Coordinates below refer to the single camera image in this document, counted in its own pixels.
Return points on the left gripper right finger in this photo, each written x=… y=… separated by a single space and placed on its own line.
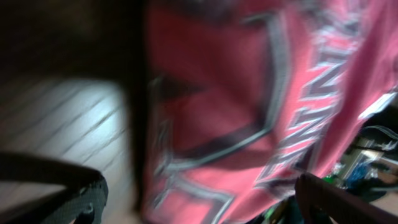
x=313 y=193

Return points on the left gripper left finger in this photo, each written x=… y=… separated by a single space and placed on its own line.
x=82 y=201

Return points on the red t-shirt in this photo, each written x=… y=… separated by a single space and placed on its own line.
x=247 y=95

